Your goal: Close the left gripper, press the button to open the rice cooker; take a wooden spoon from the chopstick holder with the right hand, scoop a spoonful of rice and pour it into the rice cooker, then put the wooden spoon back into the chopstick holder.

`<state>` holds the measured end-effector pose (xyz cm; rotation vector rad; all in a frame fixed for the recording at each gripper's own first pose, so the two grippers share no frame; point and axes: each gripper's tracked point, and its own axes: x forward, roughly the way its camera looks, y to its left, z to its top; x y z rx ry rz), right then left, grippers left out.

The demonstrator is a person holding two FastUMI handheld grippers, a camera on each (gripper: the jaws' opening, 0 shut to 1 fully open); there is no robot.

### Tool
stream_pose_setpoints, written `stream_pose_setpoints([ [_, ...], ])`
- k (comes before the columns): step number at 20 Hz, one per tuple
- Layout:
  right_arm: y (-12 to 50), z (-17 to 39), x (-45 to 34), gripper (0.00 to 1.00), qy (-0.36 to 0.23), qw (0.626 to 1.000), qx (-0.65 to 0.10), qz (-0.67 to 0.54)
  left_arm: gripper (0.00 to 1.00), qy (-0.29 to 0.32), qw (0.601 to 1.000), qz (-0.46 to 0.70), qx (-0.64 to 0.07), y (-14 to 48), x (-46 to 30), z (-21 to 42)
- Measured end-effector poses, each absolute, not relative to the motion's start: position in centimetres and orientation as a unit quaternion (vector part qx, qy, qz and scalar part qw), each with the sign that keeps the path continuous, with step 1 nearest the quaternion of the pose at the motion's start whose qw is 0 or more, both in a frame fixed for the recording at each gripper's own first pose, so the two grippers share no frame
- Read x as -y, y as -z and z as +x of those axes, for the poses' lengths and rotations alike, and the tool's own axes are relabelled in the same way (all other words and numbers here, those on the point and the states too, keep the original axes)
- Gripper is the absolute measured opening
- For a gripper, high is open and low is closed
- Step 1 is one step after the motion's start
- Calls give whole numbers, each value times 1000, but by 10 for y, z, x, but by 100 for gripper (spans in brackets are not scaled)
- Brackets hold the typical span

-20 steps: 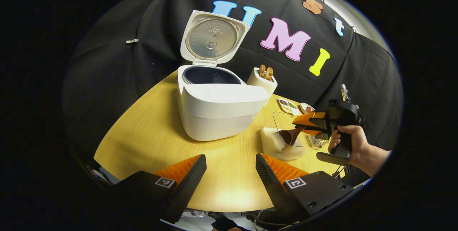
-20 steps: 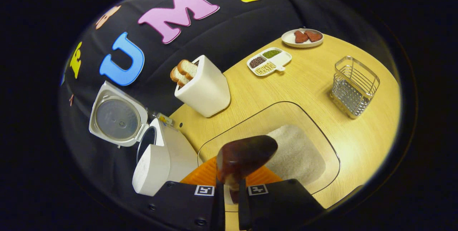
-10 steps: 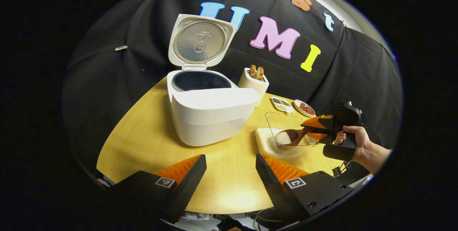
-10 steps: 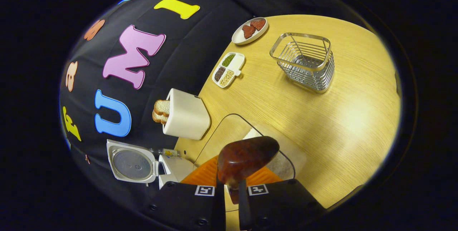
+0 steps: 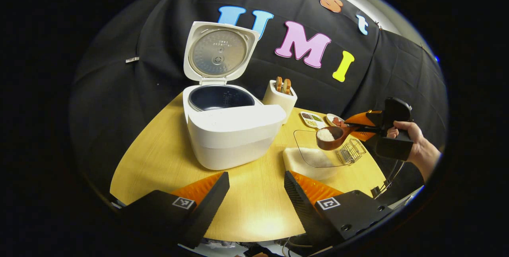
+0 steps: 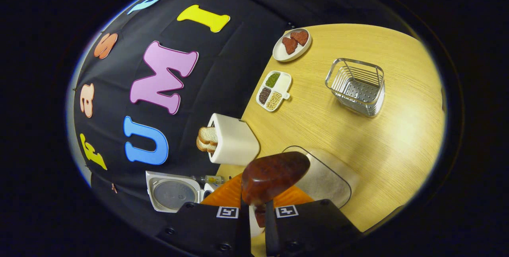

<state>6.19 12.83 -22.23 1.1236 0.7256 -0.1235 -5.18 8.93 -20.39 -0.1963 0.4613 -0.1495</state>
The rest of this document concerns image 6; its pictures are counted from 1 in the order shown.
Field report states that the metal wire chopstick holder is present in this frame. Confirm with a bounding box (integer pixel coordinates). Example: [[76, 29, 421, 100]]
[[325, 58, 385, 117]]

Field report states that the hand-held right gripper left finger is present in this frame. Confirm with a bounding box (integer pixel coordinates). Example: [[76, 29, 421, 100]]
[[156, 173, 252, 257]]

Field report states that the toast bread slice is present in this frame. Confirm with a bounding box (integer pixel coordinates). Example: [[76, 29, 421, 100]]
[[196, 137, 217, 153], [198, 127, 218, 145]]

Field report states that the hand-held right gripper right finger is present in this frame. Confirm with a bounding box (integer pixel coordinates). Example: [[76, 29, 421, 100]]
[[264, 185, 362, 257]]

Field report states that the white divided bean dish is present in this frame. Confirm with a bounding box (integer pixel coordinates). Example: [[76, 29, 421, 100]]
[[256, 71, 292, 112]]

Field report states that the brown wooden spoon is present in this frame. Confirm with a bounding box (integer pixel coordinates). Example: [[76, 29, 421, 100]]
[[241, 152, 311, 228]]

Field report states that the white round plate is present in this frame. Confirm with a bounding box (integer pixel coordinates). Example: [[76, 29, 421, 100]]
[[273, 28, 312, 62]]

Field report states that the white rice cooker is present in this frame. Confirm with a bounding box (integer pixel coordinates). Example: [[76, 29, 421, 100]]
[[146, 171, 217, 213]]

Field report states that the red meat piece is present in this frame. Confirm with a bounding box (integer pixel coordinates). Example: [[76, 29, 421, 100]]
[[282, 37, 299, 55], [290, 30, 309, 47]]

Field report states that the small glass bottle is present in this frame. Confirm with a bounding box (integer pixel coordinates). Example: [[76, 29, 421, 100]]
[[194, 175, 226, 185]]

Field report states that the clear box of rice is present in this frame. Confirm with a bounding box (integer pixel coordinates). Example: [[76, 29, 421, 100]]
[[282, 146, 360, 210]]

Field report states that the white toaster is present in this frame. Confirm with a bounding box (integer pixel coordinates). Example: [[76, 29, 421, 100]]
[[208, 113, 260, 166]]

